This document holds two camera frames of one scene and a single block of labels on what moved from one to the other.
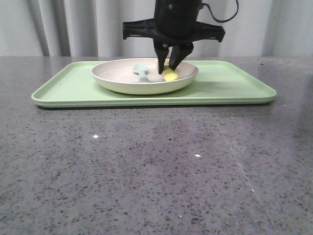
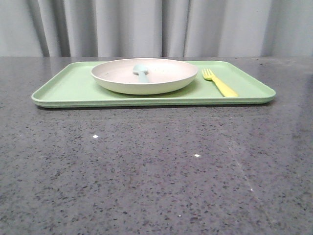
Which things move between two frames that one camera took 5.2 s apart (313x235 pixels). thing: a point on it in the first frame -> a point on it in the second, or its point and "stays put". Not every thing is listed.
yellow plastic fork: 169,74 -> 226,91
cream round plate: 118,76 stays put
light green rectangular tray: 217,82 stays put
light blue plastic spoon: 142,71 stays put
